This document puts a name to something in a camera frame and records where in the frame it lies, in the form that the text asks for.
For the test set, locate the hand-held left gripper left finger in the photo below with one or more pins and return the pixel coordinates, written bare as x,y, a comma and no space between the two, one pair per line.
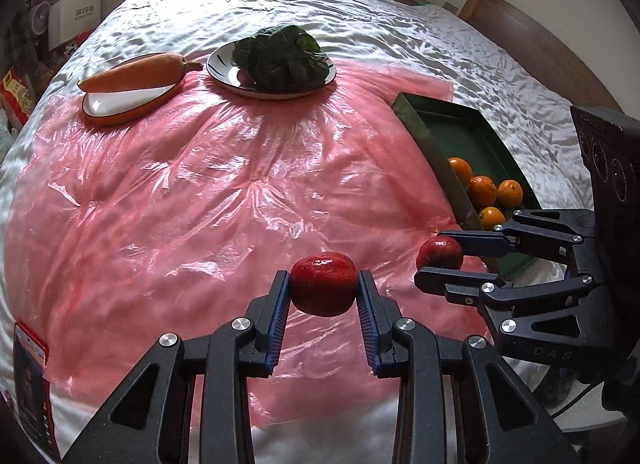
279,324

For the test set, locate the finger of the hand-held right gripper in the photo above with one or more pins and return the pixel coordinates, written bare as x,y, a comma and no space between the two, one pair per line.
480,242
450,283

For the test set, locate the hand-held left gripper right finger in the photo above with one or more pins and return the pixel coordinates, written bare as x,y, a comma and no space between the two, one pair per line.
369,324

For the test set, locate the orange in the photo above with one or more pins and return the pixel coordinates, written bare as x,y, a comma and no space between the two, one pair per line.
510,192
460,170
491,216
482,190

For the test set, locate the red plum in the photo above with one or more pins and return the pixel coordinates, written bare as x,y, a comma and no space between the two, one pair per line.
439,254
324,290

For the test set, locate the dark green tray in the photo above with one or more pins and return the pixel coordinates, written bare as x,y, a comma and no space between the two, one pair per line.
450,129

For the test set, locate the pink plastic sheet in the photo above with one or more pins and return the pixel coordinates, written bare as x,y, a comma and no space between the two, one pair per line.
200,194

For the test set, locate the wooden headboard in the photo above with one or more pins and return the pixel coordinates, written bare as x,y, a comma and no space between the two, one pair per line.
540,49

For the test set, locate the dark leafy greens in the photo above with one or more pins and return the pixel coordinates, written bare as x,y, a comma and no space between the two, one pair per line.
280,59

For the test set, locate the white round plate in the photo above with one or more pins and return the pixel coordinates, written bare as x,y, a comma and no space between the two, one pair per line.
222,64

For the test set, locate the orange rimmed plate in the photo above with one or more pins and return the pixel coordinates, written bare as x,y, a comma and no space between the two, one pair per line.
115,108

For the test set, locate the carrot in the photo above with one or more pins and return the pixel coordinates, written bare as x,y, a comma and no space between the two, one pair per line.
135,74

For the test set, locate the orange snack package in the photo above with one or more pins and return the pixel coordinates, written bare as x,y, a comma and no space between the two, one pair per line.
15,99

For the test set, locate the white paper bag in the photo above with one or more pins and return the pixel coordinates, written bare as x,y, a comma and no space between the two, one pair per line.
75,14

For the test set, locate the small white fan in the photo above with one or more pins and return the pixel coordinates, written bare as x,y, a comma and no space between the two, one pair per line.
39,14

